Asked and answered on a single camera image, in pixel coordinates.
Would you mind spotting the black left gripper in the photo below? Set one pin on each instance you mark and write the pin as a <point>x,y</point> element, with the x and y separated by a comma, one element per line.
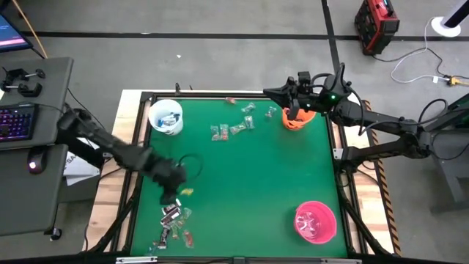
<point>166,176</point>

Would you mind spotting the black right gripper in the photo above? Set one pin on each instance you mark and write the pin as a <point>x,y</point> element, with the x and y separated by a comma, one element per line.
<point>311,99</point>

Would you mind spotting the orange jack-o-lantern bucket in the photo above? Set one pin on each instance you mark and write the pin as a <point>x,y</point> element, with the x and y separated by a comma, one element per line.
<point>304,124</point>

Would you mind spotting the red candy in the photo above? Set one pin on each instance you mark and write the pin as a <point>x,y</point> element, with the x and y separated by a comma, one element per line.
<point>230,100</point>
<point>224,132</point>
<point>188,238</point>

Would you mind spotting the multicolour candy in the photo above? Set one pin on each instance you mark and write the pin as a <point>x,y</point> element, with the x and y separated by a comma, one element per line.
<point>215,132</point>

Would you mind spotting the white Hersheys candy bag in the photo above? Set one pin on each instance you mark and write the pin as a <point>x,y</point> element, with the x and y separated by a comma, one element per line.
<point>171,118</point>

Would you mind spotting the pink plastic bucket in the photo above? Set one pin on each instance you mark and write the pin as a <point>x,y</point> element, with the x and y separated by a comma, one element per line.
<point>326,234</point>

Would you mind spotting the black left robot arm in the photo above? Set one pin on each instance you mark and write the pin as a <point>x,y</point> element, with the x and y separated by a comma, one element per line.
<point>110,144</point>

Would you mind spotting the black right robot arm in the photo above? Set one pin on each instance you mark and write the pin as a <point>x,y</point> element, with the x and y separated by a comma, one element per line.
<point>377,119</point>

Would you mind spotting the wooden base board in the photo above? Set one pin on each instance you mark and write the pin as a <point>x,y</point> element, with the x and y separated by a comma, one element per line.
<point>106,205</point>

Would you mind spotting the silver corner plate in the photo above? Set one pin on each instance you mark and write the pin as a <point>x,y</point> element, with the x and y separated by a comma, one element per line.
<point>337,152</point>

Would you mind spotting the white jack-o-lantern bucket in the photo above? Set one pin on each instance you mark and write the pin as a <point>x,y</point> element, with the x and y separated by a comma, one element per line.
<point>155,110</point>

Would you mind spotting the white paper sheets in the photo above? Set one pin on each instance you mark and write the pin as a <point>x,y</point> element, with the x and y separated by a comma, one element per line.
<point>78,172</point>

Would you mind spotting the red black equipment case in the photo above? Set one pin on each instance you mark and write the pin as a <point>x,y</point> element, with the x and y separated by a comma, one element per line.
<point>376,25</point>

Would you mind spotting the black caster wheel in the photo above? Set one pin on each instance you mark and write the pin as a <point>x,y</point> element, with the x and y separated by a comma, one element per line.
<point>55,234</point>

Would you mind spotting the black computer mouse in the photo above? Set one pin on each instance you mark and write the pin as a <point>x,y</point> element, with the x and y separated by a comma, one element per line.
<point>36,161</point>

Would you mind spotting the grey side desk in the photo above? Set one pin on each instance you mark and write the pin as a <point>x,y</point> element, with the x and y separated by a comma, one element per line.
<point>22,205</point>

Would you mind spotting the backlit black keyboard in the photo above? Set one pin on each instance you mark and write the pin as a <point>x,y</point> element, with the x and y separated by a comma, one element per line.
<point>16,122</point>

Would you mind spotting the yellow extension plug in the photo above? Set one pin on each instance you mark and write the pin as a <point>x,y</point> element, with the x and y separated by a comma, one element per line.
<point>454,80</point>

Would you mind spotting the floor stand white round base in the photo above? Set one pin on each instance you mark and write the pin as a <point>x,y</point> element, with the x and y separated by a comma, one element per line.
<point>445,26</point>

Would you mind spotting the grey metal stand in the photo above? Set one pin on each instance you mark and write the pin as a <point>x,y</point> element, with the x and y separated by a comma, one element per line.
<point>450,165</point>

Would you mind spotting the black C-clamp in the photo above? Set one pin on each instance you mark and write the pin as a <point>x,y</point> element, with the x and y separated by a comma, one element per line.
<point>23,89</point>
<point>23,74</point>

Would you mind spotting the computer monitor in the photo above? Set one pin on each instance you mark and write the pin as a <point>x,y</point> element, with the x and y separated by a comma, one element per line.
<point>11,34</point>

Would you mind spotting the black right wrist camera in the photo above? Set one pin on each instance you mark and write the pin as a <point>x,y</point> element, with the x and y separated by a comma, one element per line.
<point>304,78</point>

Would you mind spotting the silver aluminium bracket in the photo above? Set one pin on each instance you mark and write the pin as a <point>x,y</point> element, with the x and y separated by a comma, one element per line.
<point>135,260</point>
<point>340,261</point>

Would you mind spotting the black aluminium table frame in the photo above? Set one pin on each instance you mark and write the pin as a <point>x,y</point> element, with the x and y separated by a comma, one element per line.
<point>201,260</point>

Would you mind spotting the black table edge post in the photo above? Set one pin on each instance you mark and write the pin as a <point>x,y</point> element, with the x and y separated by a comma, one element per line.
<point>177,89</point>

